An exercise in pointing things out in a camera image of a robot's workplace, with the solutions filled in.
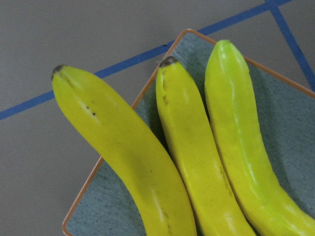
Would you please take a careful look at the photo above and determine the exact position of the yellow banana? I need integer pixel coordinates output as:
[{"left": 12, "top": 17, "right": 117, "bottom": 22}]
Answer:
[
  {"left": 51, "top": 65, "right": 197, "bottom": 236},
  {"left": 204, "top": 40, "right": 315, "bottom": 236},
  {"left": 155, "top": 56, "right": 254, "bottom": 236}
]

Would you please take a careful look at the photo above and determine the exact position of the grey square plate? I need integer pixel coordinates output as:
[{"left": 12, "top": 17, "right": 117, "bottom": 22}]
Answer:
[{"left": 61, "top": 29, "right": 315, "bottom": 236}]

